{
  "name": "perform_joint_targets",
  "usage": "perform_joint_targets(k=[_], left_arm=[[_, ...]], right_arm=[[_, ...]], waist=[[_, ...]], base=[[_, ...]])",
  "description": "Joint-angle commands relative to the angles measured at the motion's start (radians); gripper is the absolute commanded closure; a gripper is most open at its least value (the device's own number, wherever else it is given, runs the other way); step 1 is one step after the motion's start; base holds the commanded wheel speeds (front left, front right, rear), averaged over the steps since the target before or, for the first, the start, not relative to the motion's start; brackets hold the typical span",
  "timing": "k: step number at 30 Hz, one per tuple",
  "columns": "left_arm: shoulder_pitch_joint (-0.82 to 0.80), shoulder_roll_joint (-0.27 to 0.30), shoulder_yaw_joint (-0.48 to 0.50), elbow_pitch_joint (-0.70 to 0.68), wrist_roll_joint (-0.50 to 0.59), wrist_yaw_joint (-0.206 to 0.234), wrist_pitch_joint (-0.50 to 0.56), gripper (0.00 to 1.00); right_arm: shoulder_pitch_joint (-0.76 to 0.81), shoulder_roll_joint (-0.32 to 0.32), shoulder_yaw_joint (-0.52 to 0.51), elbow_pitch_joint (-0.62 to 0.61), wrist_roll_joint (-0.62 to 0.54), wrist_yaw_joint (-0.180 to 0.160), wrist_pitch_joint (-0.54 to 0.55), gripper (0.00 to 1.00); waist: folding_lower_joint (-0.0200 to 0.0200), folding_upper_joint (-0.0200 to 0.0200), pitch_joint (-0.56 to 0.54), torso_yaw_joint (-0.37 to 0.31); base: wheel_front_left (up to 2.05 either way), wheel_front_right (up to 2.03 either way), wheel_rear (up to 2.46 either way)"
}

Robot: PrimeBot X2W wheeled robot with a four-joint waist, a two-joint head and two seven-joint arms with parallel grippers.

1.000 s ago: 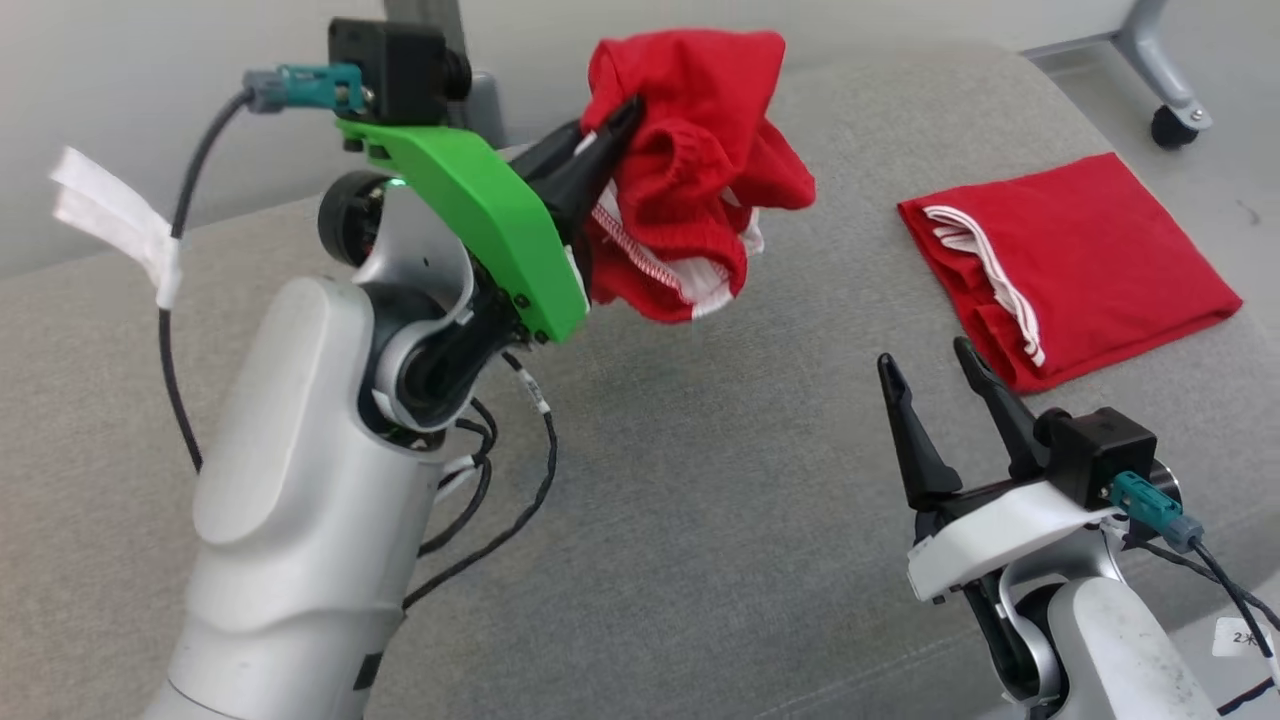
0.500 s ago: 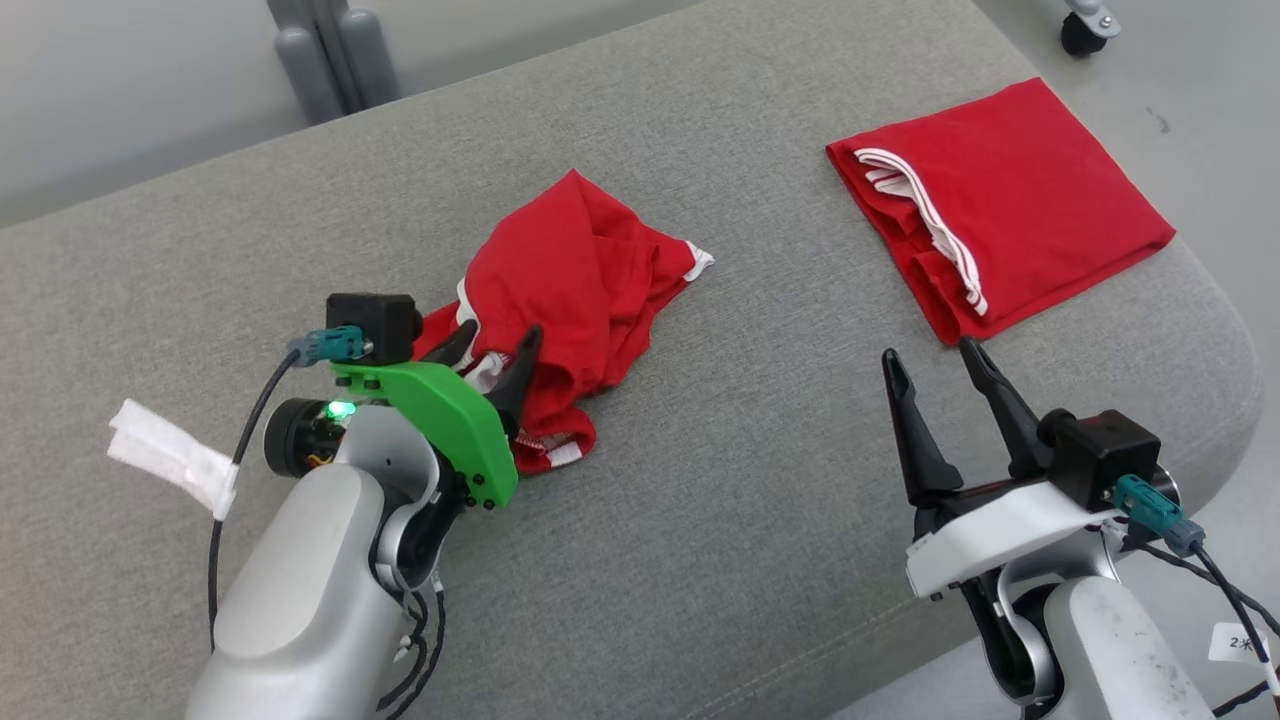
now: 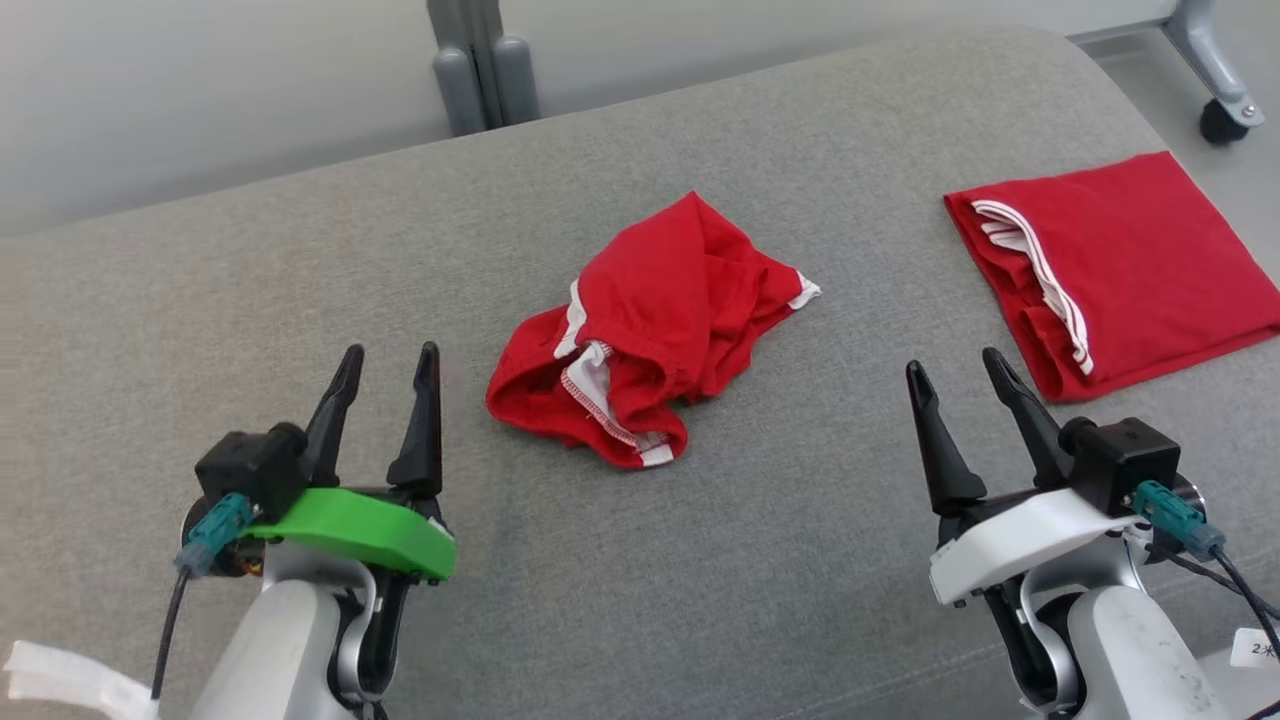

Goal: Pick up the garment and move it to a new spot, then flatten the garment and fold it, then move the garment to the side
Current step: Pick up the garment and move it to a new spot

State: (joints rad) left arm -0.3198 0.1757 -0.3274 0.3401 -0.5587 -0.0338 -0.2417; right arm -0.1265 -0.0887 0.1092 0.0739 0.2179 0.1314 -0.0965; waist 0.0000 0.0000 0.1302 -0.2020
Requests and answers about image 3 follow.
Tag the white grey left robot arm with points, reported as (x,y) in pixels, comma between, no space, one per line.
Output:
(290,650)

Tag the red jersey with number print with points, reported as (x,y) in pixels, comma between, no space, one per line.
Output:
(1140,260)

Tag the grey leg with black caster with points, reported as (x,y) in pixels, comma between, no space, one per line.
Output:
(1215,70)

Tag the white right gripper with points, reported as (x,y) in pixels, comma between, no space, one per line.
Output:
(1020,540)

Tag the red shorts with white trim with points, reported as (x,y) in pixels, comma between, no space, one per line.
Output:
(660,310)

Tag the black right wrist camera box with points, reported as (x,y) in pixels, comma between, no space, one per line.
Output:
(1125,460)

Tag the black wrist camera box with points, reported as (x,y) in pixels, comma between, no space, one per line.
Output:
(1125,460)
(250,465)

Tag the grey partition post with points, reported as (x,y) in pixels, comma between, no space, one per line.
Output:
(485,70)

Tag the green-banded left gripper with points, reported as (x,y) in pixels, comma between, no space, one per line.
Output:
(370,530)

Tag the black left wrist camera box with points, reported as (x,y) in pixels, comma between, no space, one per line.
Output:
(250,465)

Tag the white tag on left arm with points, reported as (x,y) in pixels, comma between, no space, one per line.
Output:
(70,685)

